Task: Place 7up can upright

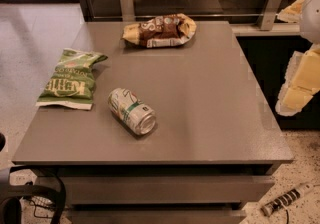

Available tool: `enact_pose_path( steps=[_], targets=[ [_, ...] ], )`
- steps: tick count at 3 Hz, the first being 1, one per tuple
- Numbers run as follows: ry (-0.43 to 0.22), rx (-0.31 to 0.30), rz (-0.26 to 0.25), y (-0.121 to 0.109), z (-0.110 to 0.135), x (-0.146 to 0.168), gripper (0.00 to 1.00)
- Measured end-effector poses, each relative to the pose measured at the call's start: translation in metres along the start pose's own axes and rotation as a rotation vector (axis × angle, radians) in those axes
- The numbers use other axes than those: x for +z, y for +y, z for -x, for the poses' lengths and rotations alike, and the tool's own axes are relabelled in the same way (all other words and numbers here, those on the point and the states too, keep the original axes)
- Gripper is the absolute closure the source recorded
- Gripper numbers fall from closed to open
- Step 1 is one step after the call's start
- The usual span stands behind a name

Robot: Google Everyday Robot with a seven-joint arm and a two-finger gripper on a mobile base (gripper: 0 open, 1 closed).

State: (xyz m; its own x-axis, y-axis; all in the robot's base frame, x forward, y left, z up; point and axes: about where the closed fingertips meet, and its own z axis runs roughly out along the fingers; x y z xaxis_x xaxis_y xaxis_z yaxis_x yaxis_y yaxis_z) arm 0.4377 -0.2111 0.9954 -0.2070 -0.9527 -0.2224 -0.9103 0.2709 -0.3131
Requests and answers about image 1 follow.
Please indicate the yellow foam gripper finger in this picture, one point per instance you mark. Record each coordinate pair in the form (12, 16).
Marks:
(291, 14)
(302, 82)

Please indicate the silver green 7up can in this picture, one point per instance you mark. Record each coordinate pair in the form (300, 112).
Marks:
(135, 114)

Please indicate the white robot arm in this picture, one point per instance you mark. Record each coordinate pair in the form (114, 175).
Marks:
(309, 22)

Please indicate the brown snack bag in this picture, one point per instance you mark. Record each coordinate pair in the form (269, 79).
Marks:
(161, 31)

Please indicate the white power strip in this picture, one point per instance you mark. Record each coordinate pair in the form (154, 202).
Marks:
(287, 199)

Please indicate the grey drawer cabinet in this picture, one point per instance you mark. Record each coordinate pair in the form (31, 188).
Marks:
(213, 148)

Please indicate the green chip bag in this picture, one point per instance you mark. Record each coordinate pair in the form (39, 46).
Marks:
(72, 82)

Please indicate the right metal bracket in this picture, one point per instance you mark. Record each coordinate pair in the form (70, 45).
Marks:
(268, 16)

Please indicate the metal bracket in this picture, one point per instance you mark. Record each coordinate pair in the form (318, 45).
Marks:
(268, 16)
(127, 10)

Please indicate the left metal bracket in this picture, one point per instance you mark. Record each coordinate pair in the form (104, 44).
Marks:
(127, 10)

